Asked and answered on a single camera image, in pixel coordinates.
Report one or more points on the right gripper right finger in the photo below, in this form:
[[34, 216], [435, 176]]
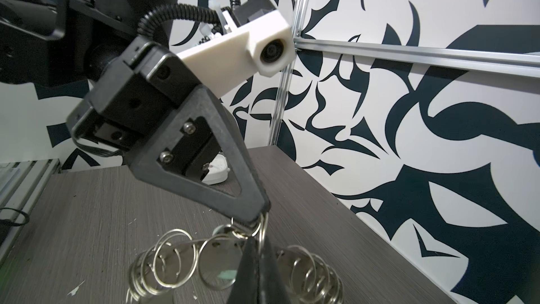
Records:
[[271, 286]]

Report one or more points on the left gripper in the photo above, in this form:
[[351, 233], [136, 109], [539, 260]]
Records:
[[133, 95]]

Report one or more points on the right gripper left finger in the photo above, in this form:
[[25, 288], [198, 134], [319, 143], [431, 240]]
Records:
[[246, 288]]

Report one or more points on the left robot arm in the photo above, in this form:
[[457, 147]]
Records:
[[52, 43]]

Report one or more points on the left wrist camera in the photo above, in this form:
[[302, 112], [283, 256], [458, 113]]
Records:
[[261, 42]]

